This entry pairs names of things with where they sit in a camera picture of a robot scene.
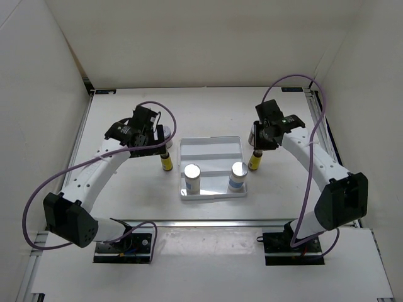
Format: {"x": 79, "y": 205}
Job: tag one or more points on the white divided tray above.
{"x": 215, "y": 157}

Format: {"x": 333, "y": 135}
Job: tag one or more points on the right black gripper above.
{"x": 259, "y": 144}

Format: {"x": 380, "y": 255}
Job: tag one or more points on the right brown spice jar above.
{"x": 251, "y": 136}

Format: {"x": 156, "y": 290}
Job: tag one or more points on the brown spice jar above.
{"x": 251, "y": 136}
{"x": 167, "y": 134}

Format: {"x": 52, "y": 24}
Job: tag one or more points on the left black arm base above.
{"x": 136, "y": 248}

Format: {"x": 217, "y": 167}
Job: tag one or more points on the left brown spice jar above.
{"x": 167, "y": 134}

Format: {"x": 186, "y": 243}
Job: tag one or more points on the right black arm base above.
{"x": 278, "y": 251}

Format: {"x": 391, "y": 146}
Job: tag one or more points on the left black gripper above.
{"x": 159, "y": 134}

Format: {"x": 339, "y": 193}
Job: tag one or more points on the white silver-cap bottle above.
{"x": 237, "y": 178}
{"x": 192, "y": 175}

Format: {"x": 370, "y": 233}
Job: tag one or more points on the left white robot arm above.
{"x": 68, "y": 213}

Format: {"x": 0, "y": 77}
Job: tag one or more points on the right yellow small bottle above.
{"x": 255, "y": 160}

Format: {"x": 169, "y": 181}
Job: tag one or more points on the aluminium front rail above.
{"x": 220, "y": 223}

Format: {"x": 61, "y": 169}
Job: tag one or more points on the right blue corner label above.
{"x": 292, "y": 89}

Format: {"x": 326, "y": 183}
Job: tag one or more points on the left yellow small bottle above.
{"x": 166, "y": 162}

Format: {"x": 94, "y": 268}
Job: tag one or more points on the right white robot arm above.
{"x": 334, "y": 196}

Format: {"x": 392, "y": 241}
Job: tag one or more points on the yellow small bottle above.
{"x": 166, "y": 162}
{"x": 255, "y": 160}

